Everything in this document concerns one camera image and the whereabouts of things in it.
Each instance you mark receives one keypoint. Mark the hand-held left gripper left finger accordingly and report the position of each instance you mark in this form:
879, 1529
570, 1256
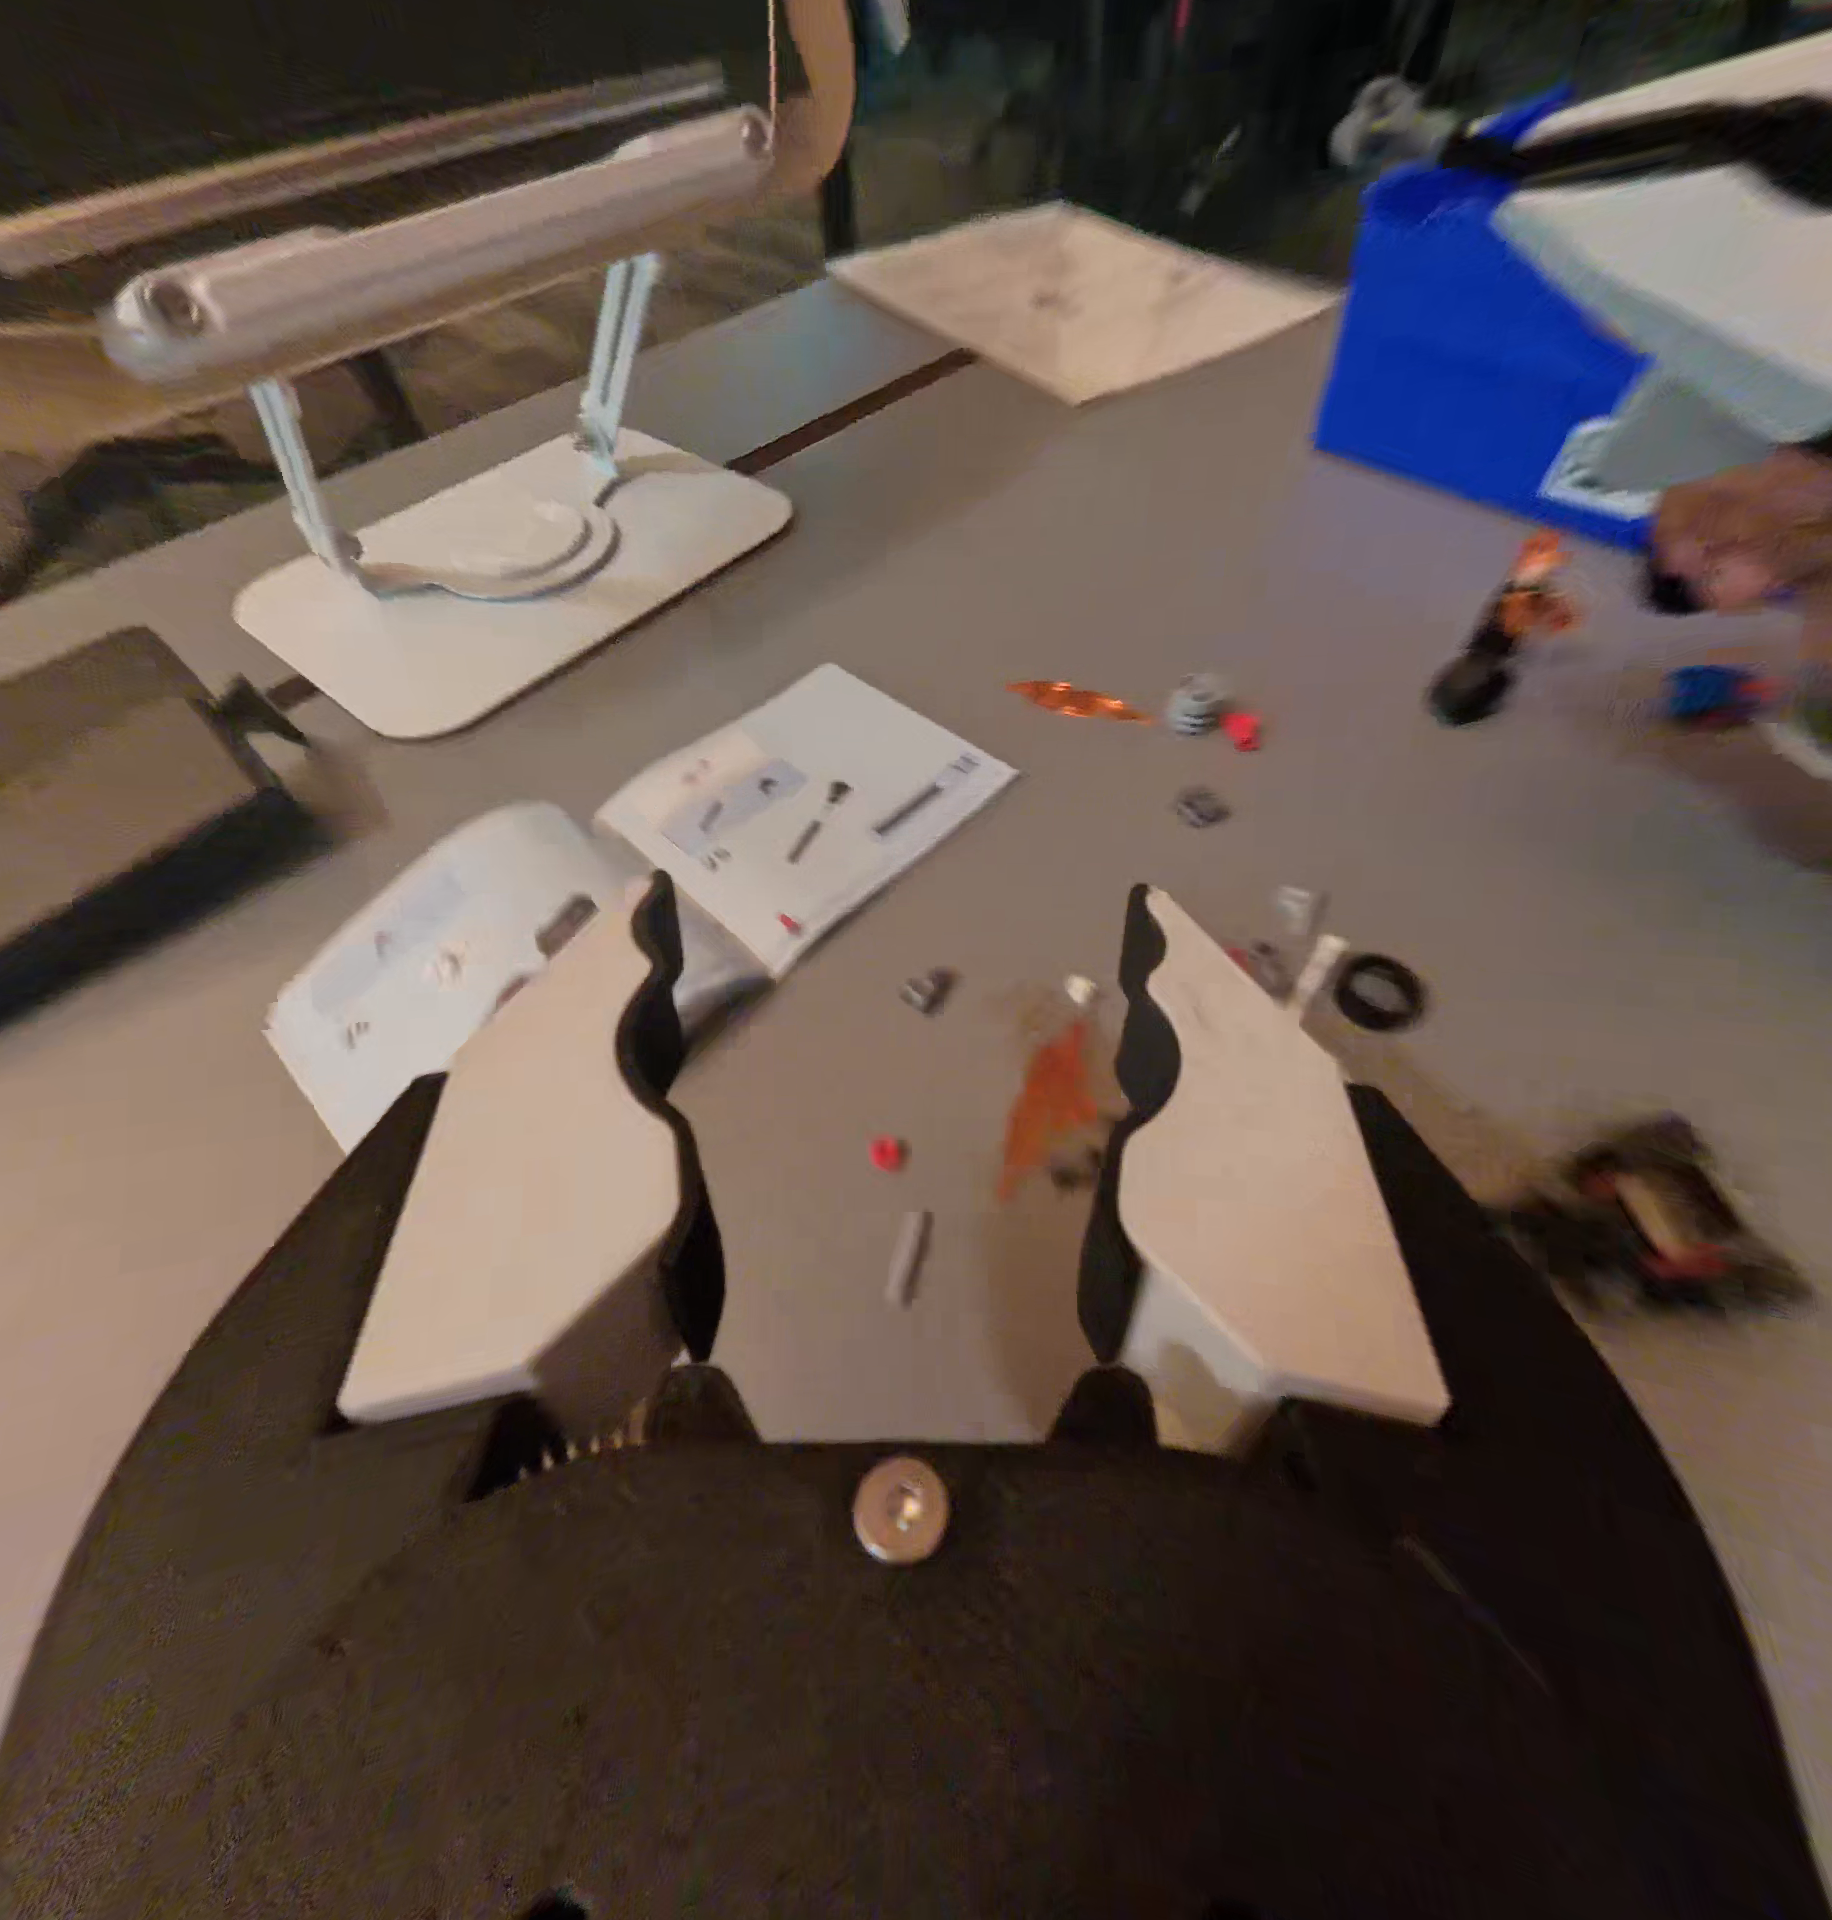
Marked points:
529, 1201

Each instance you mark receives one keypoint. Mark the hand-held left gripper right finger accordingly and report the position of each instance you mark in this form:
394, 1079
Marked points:
1276, 1201

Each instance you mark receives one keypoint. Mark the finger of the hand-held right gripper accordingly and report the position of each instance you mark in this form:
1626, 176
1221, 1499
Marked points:
1728, 300
1728, 93

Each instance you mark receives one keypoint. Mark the lego instruction booklet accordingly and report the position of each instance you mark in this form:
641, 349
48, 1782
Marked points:
854, 781

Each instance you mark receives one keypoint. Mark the black lego tire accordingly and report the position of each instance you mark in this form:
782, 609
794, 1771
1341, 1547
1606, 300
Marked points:
1377, 992

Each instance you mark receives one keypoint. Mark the transparent orange lego flame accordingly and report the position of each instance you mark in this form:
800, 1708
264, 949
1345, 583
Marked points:
1081, 703
1052, 1102

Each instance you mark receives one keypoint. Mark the light grey lego axle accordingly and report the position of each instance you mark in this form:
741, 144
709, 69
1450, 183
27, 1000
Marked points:
909, 1256

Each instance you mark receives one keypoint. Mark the black lego vehicle model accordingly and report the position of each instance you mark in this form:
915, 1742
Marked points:
1651, 1217

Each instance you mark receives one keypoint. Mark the blue red lego minifigure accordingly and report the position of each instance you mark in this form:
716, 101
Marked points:
1717, 700

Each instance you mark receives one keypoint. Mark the dark grey lego connector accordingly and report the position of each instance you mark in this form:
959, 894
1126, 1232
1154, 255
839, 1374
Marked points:
1200, 808
929, 991

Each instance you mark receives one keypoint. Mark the small red lego piece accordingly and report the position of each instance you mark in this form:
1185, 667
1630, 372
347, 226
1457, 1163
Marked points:
1240, 734

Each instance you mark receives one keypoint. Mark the grey ribbed lego wheel stack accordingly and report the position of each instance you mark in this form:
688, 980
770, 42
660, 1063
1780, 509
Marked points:
1199, 705

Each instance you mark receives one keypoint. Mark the person's right hand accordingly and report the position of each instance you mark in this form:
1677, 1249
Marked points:
1770, 524

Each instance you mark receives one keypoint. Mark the blue storage bin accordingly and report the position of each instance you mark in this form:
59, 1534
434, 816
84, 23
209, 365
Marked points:
1457, 374

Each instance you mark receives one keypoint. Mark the dark grey device box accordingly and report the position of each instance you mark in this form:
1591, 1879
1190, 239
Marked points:
91, 812

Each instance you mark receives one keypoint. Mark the white marbled board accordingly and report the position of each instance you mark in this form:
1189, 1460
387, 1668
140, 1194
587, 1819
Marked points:
1081, 300

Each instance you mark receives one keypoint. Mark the silver laptop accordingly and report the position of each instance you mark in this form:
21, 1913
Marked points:
330, 168

